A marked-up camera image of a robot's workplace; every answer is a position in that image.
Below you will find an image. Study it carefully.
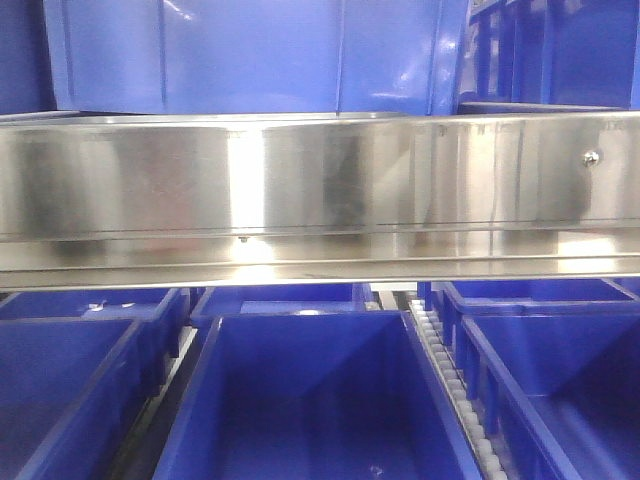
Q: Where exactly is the rear lower blue bin centre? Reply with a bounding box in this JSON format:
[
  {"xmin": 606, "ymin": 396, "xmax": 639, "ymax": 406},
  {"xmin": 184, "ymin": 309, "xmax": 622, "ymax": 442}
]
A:
[{"xmin": 190, "ymin": 283, "xmax": 374, "ymax": 329}]

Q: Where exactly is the blue bin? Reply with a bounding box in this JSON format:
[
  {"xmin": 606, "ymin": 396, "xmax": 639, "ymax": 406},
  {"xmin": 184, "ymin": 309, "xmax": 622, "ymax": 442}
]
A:
[
  {"xmin": 154, "ymin": 311, "xmax": 481, "ymax": 479},
  {"xmin": 1, "ymin": 288, "xmax": 190, "ymax": 396},
  {"xmin": 190, "ymin": 283, "xmax": 374, "ymax": 329},
  {"xmin": 461, "ymin": 315, "xmax": 639, "ymax": 479},
  {"xmin": 44, "ymin": 1, "xmax": 469, "ymax": 115},
  {"xmin": 0, "ymin": 317, "xmax": 146, "ymax": 480},
  {"xmin": 432, "ymin": 277, "xmax": 640, "ymax": 351},
  {"xmin": 458, "ymin": 1, "xmax": 639, "ymax": 113}
]

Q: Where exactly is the rear lower blue bin left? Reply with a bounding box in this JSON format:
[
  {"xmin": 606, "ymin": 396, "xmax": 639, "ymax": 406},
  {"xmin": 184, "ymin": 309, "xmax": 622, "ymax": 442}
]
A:
[{"xmin": 1, "ymin": 288, "xmax": 190, "ymax": 396}]

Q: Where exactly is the white roller track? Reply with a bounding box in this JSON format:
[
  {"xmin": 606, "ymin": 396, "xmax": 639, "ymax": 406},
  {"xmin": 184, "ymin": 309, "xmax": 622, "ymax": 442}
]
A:
[{"xmin": 406, "ymin": 292, "xmax": 508, "ymax": 479}]

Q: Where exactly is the upper blue bin right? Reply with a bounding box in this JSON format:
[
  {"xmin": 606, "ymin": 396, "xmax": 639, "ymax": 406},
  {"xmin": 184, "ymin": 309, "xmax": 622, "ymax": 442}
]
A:
[{"xmin": 458, "ymin": 1, "xmax": 639, "ymax": 113}]

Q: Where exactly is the rear lower blue bin right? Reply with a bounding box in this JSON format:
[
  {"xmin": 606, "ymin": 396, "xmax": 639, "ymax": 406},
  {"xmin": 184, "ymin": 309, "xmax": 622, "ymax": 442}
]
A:
[{"xmin": 432, "ymin": 277, "xmax": 640, "ymax": 351}]

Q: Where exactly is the upper blue bin centre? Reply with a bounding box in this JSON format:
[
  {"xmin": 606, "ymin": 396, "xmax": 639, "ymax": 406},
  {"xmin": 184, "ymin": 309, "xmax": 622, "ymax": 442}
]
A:
[{"xmin": 44, "ymin": 1, "xmax": 469, "ymax": 115}]

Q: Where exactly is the stainless steel shelf rail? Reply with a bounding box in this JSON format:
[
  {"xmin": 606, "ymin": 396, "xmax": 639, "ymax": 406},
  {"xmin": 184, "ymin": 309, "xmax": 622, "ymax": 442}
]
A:
[{"xmin": 1, "ymin": 108, "xmax": 639, "ymax": 291}]

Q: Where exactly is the rail screw left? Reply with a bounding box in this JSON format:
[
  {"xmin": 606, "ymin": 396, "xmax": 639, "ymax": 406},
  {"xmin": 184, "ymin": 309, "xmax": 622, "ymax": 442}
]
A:
[{"xmin": 582, "ymin": 149, "xmax": 602, "ymax": 168}]

